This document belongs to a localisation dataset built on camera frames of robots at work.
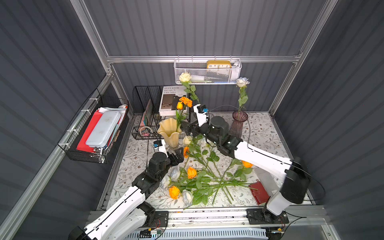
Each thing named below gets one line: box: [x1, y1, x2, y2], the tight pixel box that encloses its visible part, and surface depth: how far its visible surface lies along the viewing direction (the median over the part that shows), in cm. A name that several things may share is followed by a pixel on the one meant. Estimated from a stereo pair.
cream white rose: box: [179, 72, 200, 104], surface depth 83 cm
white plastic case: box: [85, 111, 121, 148], surface depth 71 cm
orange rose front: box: [169, 185, 180, 200], surface depth 80 cm
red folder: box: [76, 109, 103, 154], surface depth 71 cm
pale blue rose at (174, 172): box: [167, 165, 181, 182], surface depth 86 cm
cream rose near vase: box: [183, 135, 193, 145], surface depth 101 cm
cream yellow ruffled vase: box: [157, 118, 182, 148], surface depth 90 cm
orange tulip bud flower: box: [176, 101, 184, 110], surface depth 82 cm
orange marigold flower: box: [179, 96, 193, 108], surface depth 78 cm
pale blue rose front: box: [182, 189, 194, 207], surface depth 77 cm
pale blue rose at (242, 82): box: [236, 77, 250, 111], surface depth 89 cm
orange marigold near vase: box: [183, 146, 190, 159], surface depth 98 cm
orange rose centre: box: [187, 166, 197, 179], surface depth 86 cm
